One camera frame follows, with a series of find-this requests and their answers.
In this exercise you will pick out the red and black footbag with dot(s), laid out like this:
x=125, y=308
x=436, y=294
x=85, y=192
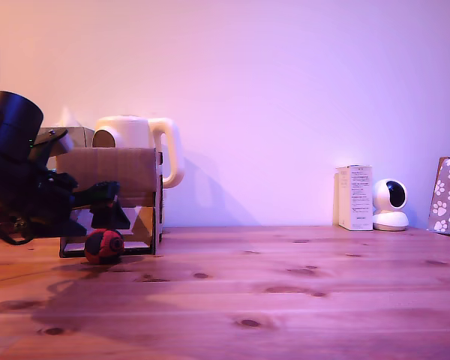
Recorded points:
x=105, y=247

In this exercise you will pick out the cardboard dice tower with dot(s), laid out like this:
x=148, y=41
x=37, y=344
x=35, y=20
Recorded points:
x=135, y=168

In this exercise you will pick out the cloud print tissue box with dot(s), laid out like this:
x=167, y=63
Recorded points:
x=80, y=137

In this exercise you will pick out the white electric kettle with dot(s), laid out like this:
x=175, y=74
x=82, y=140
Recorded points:
x=134, y=133

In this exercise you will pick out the white tissue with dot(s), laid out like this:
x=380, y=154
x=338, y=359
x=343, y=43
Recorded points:
x=68, y=119

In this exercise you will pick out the white printed carton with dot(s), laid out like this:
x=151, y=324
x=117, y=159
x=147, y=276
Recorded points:
x=360, y=198

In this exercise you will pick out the paw print bag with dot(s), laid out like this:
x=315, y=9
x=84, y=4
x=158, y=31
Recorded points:
x=448, y=198

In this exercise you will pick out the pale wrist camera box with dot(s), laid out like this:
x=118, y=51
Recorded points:
x=65, y=144

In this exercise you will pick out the small white round camera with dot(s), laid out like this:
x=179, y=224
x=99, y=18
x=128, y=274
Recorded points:
x=390, y=221

